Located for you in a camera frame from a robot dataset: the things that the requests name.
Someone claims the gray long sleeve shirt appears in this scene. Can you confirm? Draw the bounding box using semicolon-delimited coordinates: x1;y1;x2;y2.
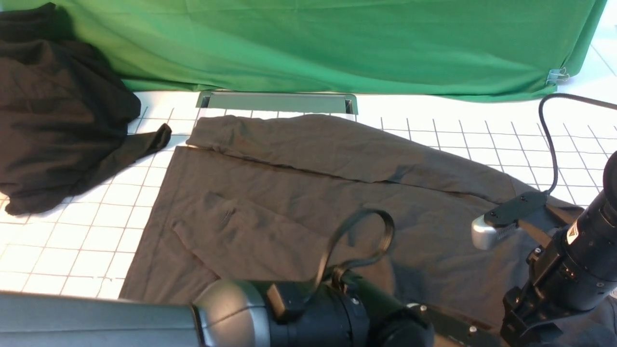
120;115;534;329

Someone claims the silver binder clip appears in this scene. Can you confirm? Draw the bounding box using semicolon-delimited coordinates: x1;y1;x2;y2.
546;67;570;85

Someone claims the green backdrop cloth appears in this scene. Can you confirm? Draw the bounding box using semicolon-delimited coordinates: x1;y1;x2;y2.
53;0;606;103

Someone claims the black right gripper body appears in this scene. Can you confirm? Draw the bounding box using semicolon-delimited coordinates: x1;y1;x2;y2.
499;285;579;347

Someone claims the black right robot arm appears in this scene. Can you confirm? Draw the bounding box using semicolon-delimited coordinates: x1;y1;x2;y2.
488;154;617;347

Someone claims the white grid table mat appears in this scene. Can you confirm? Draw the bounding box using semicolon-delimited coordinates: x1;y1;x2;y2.
1;92;616;299

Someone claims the black crumpled garment pile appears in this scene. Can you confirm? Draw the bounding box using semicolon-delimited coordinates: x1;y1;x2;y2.
0;2;172;216

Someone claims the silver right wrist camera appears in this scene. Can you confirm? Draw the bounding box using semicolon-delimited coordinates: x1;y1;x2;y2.
471;191;548;251

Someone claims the black right camera cable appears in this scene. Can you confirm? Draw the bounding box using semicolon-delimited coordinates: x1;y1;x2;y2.
537;93;617;196

